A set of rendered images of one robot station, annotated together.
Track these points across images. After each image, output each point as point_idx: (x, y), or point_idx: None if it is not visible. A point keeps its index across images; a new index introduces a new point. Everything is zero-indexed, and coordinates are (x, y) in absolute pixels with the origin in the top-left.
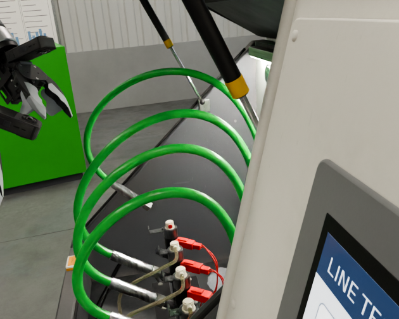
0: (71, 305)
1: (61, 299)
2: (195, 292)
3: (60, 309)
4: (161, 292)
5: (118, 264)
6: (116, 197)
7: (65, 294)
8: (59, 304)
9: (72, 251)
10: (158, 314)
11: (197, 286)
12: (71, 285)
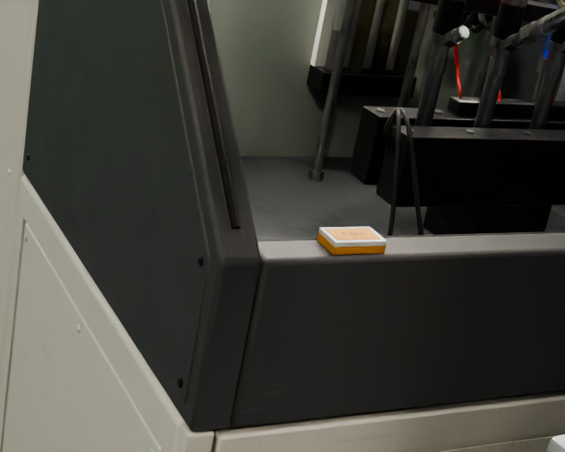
0: (493, 236)
1: (485, 249)
2: None
3: (514, 247)
4: (430, 131)
5: (400, 141)
6: (218, 50)
7: (467, 246)
8: (500, 249)
9: (286, 255)
10: (486, 136)
11: (395, 108)
12: (431, 242)
